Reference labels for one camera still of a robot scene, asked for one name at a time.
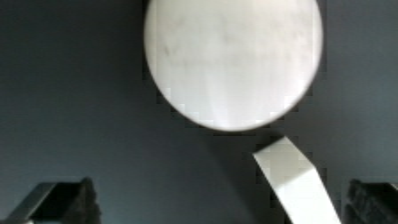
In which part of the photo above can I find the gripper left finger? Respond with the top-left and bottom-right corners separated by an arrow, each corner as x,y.
0,177 -> 97,224

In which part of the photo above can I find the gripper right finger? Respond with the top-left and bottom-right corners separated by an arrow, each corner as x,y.
343,179 -> 398,224

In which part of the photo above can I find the white lamp bulb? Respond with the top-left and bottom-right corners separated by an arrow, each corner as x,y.
144,0 -> 323,131

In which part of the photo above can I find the white fence wall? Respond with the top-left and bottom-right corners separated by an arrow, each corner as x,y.
252,137 -> 341,224

